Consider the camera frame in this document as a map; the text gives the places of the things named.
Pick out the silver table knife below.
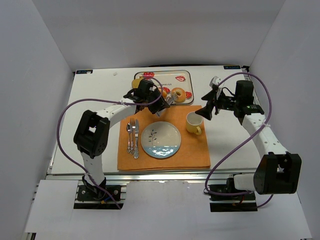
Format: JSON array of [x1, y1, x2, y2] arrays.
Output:
[[133, 119, 139, 159]]

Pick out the yellow mug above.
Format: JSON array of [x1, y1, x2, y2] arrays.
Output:
[[185, 111, 203, 135]]

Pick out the right corner label sticker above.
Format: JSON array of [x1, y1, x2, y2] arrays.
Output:
[[223, 65, 241, 70]]

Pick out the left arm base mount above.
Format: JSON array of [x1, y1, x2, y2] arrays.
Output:
[[73, 185, 124, 210]]

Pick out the orange cloth placemat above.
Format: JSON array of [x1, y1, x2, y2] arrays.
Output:
[[117, 105, 211, 171]]

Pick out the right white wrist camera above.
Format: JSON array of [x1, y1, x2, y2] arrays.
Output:
[[209, 76, 221, 88]]

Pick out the round orange bun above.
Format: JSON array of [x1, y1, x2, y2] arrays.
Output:
[[162, 90, 167, 98]]

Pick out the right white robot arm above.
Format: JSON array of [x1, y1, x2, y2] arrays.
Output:
[[195, 76, 302, 195]]

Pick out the strawberry print tray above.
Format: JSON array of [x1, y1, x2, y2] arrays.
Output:
[[134, 70, 194, 106]]

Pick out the sugared bagel donut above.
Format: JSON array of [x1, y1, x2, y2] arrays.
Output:
[[171, 87, 186, 103]]

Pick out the sliced loaf bread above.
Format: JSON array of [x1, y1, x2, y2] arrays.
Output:
[[131, 77, 143, 89]]

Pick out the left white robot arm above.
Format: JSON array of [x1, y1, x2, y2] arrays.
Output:
[[73, 78, 170, 200]]

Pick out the corner label sticker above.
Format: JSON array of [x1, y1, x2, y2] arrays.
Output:
[[75, 69, 93, 75], [223, 65, 241, 70]]

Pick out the silver spoon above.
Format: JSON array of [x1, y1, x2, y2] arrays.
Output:
[[126, 122, 132, 153]]

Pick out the metal serving tongs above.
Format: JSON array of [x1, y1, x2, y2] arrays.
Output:
[[155, 93, 178, 118]]

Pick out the left corner label sticker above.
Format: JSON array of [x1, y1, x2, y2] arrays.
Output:
[[75, 69, 93, 75]]

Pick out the ceramic plate with plant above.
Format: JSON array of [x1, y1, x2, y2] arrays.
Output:
[[140, 121, 182, 159]]

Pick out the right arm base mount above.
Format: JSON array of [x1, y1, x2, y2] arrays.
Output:
[[203, 176, 258, 213]]

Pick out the silver fork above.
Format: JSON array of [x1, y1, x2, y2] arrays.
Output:
[[129, 117, 136, 155]]

